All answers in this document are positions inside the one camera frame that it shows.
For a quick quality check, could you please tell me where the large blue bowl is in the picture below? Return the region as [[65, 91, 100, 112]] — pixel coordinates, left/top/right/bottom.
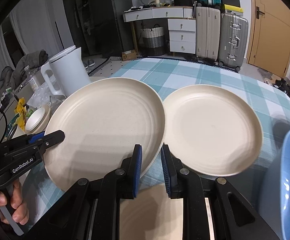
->
[[258, 131, 290, 239]]

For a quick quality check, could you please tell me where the large cream plate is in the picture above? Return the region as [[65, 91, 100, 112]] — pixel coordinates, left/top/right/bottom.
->
[[43, 77, 166, 191]]

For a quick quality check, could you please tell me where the smaller cream plate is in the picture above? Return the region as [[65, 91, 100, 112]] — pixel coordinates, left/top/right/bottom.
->
[[163, 85, 263, 177]]

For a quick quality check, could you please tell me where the person's left hand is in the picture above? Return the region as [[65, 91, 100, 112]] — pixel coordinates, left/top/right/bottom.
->
[[0, 179, 29, 225]]

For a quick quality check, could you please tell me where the small cream bowl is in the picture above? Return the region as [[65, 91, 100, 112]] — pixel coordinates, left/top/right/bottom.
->
[[25, 105, 51, 134]]

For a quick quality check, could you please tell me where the white electric kettle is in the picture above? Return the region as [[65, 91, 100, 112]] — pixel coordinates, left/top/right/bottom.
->
[[41, 46, 91, 97]]

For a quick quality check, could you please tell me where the black refrigerator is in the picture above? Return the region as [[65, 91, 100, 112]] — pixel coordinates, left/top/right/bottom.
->
[[62, 0, 134, 58]]

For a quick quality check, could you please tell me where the woven laundry basket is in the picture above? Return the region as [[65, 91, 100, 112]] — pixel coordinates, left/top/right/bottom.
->
[[142, 24, 166, 57]]

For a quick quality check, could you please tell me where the white desk with drawers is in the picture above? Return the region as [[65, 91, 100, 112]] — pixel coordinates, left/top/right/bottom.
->
[[123, 7, 193, 22]]

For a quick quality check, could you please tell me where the white drawer cabinet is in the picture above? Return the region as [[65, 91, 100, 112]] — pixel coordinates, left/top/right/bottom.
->
[[168, 18, 196, 54]]

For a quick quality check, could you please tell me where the silver aluminium suitcase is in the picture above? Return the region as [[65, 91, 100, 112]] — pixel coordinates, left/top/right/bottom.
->
[[218, 12, 249, 72]]

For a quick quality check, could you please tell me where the beige ribbed suitcase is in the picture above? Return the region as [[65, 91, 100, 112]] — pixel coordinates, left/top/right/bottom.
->
[[196, 7, 220, 62]]

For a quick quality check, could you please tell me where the wooden door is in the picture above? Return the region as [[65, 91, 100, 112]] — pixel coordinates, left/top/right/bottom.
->
[[248, 0, 290, 77]]

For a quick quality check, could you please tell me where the yellow black box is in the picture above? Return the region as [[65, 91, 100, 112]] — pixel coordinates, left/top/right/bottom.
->
[[223, 4, 244, 15]]

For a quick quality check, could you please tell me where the black cable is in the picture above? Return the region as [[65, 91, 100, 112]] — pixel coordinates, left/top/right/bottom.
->
[[0, 107, 9, 143]]

